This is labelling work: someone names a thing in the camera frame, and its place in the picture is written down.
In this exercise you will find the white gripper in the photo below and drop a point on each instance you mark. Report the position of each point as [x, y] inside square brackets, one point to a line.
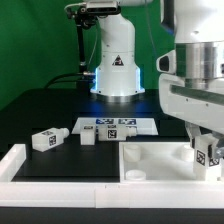
[203, 108]

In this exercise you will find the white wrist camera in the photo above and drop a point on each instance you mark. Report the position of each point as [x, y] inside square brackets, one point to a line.
[167, 63]

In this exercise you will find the white U-shaped obstacle wall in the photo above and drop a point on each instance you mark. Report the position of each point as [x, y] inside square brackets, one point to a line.
[140, 194]

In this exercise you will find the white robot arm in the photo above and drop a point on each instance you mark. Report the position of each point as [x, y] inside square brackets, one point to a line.
[189, 53]

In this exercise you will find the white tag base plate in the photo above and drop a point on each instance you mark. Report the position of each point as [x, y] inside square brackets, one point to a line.
[145, 126]

